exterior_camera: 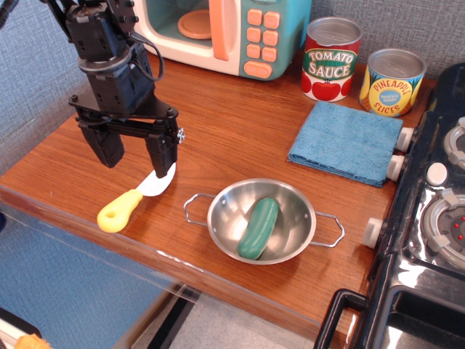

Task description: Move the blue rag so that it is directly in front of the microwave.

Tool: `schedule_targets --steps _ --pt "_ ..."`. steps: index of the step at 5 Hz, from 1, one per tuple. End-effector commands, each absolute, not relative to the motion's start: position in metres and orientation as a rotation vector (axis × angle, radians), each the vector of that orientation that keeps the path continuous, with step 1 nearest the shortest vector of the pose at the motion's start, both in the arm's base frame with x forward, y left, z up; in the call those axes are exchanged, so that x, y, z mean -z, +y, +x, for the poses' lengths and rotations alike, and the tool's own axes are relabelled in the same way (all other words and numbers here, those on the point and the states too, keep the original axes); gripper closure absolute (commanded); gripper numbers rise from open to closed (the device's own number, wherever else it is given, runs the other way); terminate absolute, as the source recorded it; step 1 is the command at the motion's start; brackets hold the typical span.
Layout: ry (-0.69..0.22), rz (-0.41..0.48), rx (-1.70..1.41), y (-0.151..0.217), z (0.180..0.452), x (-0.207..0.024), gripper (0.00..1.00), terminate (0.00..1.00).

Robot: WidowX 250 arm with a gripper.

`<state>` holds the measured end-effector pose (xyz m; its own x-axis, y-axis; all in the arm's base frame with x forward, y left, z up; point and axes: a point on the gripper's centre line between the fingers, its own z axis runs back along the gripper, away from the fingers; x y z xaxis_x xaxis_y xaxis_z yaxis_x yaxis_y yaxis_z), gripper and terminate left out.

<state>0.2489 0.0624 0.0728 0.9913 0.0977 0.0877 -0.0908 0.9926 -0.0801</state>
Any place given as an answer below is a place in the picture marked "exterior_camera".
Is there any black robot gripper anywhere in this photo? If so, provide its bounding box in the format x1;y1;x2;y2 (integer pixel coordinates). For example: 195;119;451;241
70;41;185;178

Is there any blue cloth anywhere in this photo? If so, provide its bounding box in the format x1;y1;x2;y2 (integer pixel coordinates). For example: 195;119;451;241
288;102;403;188

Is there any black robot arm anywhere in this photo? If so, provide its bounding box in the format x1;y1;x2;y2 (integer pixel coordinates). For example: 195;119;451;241
47;1;184;178

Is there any orange microwave plate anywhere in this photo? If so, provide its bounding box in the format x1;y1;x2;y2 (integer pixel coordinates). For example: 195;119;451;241
177;9;211;40

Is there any green toy cucumber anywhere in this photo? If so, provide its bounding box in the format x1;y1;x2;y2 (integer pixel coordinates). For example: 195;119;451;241
238;198;279;260

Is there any teal toy microwave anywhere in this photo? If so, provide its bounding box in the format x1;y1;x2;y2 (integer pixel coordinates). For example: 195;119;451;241
134;0;312;81

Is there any tomato sauce can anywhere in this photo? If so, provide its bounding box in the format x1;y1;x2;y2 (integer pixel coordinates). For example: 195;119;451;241
301;17;363;102

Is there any orange fuzzy object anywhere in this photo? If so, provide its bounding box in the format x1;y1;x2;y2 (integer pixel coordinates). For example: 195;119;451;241
14;334;52;349

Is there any white stove knob bottom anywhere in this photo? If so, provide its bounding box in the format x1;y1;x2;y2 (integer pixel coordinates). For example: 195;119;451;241
363;218;384;249

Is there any white stove knob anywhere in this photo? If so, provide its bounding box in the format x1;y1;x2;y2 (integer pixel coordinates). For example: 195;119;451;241
386;155;405;182
363;218;384;249
395;127;415;153

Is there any white stove knob middle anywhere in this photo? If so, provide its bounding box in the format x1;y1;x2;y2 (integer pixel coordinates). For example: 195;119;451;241
386;155;405;182

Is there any pineapple slices can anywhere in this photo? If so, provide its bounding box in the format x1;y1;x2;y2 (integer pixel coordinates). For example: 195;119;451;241
359;48;426;117

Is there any white stove knob top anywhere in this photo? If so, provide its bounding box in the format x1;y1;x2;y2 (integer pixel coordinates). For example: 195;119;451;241
395;127;415;153

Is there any white round stove button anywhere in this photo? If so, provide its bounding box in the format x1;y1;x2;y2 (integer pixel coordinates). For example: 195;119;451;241
426;162;448;186

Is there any grey stove burner front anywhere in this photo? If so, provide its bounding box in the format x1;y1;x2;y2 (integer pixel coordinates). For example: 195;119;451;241
422;189;464;269

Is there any grey stove burner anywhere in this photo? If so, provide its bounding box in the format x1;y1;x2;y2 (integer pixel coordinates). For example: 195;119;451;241
443;117;465;169
422;189;464;269

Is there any grey stove burner rear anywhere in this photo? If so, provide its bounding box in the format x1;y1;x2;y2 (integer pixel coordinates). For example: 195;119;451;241
443;117;465;169

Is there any black toy stove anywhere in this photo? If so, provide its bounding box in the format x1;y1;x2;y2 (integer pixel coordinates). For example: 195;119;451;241
315;63;464;348

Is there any yellow handled toy knife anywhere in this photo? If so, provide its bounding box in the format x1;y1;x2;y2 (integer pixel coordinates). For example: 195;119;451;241
97;163;177;233

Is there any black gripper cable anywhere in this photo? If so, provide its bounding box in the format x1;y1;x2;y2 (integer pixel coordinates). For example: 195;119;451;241
129;31;166;82

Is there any steel bowl with wire handles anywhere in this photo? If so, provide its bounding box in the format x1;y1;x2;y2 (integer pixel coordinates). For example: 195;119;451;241
184;178;346;265

